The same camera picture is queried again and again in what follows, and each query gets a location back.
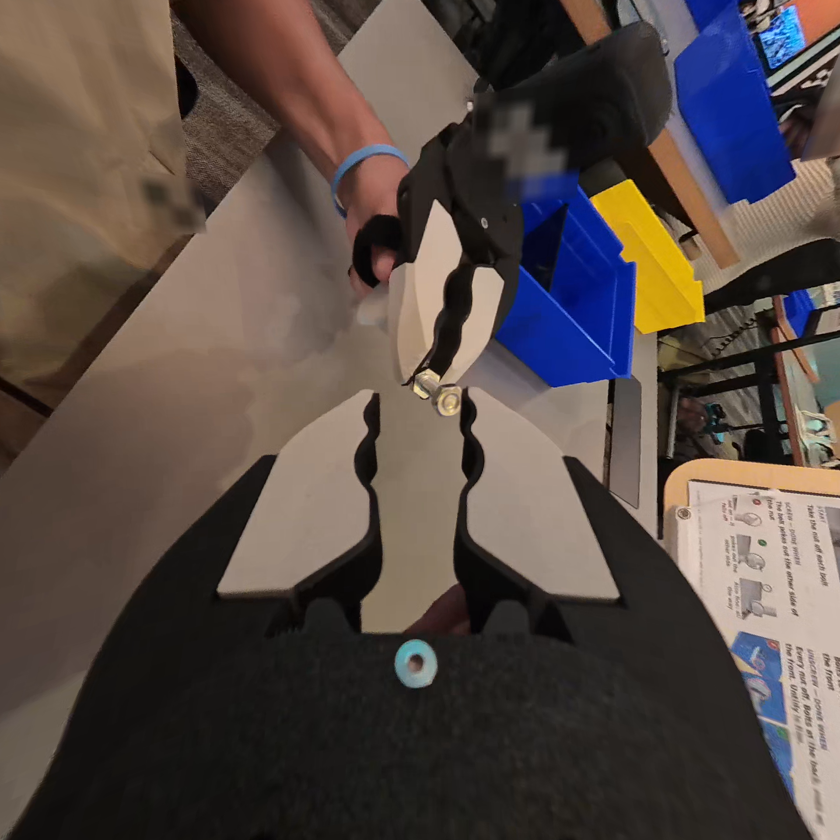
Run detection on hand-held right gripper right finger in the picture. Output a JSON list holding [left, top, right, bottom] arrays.
[[453, 386, 624, 615]]

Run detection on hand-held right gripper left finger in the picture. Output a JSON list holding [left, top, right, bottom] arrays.
[[217, 390, 384, 615]]

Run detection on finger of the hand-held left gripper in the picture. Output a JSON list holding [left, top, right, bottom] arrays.
[[389, 204, 468, 384], [428, 263, 522, 388]]

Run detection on blue divided storage bin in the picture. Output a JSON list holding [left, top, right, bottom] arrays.
[[495, 184, 640, 389]]

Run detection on person's left forearm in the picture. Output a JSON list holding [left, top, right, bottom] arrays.
[[171, 0, 401, 198]]

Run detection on person's left hand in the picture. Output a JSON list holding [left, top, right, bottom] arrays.
[[336, 155, 418, 291]]

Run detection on person's right hand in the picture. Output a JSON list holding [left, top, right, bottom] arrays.
[[407, 587, 468, 635]]

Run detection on blue wristband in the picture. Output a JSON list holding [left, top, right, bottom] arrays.
[[330, 143, 412, 219]]

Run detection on dark flat tablet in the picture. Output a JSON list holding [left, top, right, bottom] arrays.
[[608, 329, 660, 510]]

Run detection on instruction sheet on stand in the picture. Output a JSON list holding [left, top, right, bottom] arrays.
[[661, 457, 840, 840]]

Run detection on yellow storage bin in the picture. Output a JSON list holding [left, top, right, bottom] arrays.
[[590, 179, 707, 337]]

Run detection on brown wooden desk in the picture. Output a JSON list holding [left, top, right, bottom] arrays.
[[562, 0, 742, 270]]

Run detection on white instruction board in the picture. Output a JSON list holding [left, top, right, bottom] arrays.
[[683, 479, 840, 840]]

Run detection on black office chair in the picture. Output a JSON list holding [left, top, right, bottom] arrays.
[[705, 237, 840, 313]]

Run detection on computer monitor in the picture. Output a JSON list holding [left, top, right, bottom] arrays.
[[754, 4, 811, 69]]

